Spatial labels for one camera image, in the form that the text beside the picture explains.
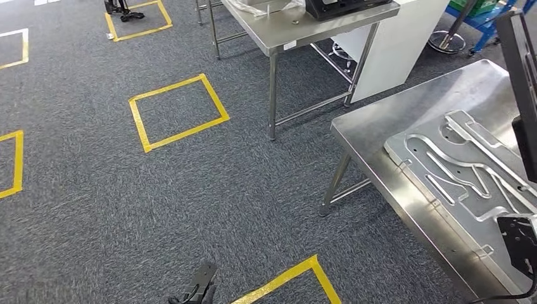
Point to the blue metal cart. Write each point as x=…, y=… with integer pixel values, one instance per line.
x=486, y=23

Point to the white cabinet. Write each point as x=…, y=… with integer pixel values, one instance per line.
x=390, y=54

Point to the black right wrist camera bracket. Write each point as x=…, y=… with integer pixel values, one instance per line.
x=518, y=243

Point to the green plastic bin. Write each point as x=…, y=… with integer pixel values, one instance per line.
x=470, y=6

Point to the grey metal fixture plate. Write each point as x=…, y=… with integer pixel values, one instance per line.
x=461, y=201

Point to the chrome stanchion pole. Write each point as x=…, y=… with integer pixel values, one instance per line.
x=457, y=21

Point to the bent steel sheet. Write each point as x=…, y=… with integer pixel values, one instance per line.
x=268, y=4

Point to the black plastic panel part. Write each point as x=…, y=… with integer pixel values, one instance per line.
x=522, y=75
x=344, y=8

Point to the chrome stool base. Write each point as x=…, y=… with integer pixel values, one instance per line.
x=342, y=54

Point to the stainless steel table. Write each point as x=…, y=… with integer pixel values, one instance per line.
x=419, y=109
x=272, y=29

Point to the black floor stand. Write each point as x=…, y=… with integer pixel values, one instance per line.
x=130, y=16

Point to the white label sticker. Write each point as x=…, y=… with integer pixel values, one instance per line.
x=290, y=45

